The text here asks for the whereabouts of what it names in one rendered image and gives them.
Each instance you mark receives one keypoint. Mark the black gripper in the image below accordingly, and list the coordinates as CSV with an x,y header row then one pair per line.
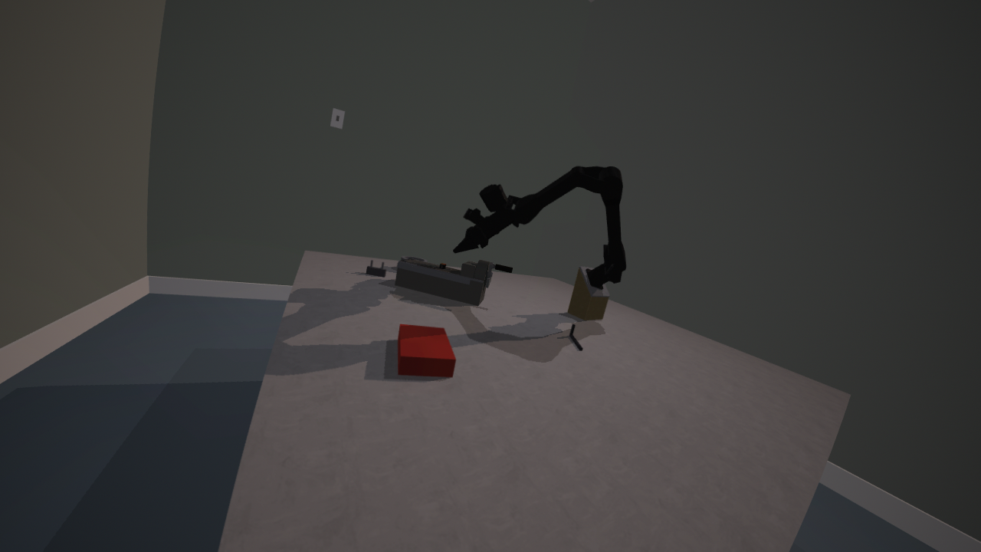
x,y
475,236

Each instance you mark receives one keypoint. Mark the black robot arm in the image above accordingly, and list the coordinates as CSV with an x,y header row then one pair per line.
x,y
607,181

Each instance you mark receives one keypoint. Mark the red block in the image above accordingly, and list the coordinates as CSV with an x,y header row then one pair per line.
x,y
424,351

